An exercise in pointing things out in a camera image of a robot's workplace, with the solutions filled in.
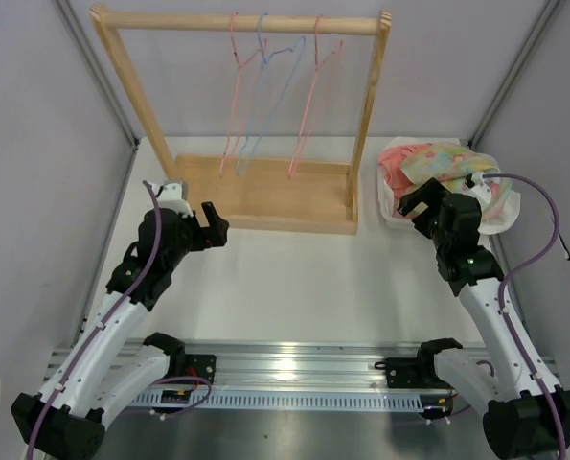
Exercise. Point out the white slotted cable duct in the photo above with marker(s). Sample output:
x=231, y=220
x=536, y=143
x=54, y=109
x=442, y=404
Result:
x=373, y=401

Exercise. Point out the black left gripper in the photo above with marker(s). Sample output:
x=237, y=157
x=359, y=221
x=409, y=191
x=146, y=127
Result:
x=217, y=226

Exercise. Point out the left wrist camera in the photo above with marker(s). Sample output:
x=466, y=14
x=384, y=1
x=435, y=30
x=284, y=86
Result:
x=172, y=194

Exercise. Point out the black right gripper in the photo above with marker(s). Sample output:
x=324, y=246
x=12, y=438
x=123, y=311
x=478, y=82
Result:
x=430, y=193

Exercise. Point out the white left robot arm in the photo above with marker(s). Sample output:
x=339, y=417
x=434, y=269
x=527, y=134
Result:
x=69, y=416

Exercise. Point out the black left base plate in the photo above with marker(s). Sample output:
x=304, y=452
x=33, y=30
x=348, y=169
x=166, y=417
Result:
x=200, y=365

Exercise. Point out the white plastic laundry basket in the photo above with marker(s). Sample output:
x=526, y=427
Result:
x=387, y=206

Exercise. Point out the wooden hanger rack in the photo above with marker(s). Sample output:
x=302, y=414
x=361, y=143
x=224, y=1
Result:
x=258, y=193

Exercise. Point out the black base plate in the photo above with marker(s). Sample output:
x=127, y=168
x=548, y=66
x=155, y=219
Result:
x=407, y=373
x=200, y=365

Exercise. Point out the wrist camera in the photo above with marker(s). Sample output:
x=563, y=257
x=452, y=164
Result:
x=172, y=194
x=477, y=187

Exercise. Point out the floral pastel skirt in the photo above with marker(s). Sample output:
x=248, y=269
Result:
x=450, y=164

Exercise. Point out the coral pink garment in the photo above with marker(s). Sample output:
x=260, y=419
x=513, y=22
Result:
x=391, y=161

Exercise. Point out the left pink wire hanger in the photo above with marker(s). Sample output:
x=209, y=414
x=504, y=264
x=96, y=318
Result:
x=234, y=133

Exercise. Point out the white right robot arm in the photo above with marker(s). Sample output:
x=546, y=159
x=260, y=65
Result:
x=525, y=410

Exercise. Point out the blue wire hanger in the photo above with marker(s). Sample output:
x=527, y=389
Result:
x=264, y=107

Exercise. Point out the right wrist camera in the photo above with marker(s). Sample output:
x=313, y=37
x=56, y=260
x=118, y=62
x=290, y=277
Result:
x=477, y=187

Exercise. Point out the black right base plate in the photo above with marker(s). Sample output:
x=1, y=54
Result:
x=407, y=373

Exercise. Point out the right pink wire hanger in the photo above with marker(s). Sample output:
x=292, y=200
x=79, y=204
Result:
x=324, y=69

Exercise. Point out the pink wire hanger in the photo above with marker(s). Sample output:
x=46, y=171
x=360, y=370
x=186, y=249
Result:
x=324, y=69
x=234, y=133

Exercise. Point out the white sheer garment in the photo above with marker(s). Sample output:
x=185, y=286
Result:
x=504, y=209

